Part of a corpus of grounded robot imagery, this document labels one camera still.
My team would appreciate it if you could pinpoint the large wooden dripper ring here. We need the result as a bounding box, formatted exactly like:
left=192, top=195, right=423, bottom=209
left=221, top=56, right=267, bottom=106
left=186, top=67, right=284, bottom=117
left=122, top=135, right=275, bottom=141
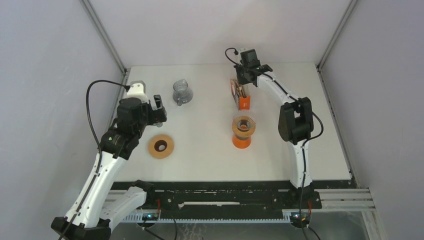
left=148, top=134, right=175, bottom=160

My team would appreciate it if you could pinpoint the grey glass carafe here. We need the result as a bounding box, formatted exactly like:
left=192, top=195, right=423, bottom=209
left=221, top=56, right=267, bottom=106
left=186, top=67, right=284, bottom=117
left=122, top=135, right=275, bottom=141
left=172, top=79, right=194, bottom=106

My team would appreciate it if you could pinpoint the clear glass dripper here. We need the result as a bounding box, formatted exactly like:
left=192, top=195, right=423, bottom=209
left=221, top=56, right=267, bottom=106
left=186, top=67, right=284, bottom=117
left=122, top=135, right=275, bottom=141
left=232, top=110, right=257, bottom=123

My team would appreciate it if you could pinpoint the small wooden dripper ring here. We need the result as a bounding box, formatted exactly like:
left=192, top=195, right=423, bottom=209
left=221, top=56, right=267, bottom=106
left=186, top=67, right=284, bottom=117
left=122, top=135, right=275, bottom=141
left=231, top=115, right=257, bottom=140

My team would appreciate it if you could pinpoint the orange glass carafe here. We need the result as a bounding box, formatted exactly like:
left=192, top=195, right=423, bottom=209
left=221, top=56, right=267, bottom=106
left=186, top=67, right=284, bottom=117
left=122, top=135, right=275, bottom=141
left=232, top=133, right=252, bottom=149

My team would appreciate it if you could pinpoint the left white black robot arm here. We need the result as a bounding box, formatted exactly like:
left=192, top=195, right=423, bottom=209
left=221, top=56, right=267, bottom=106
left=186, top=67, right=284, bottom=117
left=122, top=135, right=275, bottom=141
left=51, top=94, right=167, bottom=240

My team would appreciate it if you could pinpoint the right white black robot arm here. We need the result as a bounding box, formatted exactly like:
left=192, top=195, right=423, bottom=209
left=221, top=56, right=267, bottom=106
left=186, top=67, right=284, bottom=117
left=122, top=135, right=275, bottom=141
left=233, top=48, right=314, bottom=208

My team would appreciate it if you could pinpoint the orange coffee filter box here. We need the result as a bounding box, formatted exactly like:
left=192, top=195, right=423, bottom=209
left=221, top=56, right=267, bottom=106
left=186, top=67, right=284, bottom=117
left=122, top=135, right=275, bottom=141
left=230, top=78, right=251, bottom=111

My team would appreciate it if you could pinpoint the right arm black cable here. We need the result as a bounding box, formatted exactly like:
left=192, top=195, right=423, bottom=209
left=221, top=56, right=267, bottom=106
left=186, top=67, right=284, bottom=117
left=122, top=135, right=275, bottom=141
left=224, top=47, right=325, bottom=240

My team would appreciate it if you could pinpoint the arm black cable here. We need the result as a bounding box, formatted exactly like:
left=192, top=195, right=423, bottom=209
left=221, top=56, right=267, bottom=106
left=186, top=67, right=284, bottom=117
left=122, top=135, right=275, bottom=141
left=57, top=79, right=132, bottom=240
left=224, top=47, right=325, bottom=240

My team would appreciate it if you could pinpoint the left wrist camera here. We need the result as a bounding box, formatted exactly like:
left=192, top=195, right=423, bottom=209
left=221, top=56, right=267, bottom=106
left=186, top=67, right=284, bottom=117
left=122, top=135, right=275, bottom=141
left=126, top=80, right=149, bottom=103

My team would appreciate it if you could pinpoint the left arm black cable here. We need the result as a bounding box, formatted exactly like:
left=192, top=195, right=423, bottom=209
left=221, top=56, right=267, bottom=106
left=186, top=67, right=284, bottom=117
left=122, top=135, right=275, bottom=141
left=57, top=79, right=132, bottom=240

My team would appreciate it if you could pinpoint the black mounting base plate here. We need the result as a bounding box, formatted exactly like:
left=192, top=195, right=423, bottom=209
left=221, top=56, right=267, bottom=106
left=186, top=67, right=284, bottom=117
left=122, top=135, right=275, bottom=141
left=109, top=180, right=324, bottom=220

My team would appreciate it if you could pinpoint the white cable duct strip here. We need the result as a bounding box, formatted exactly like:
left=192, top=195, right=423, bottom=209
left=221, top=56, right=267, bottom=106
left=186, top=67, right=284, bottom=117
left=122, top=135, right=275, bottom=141
left=121, top=211, right=292, bottom=224

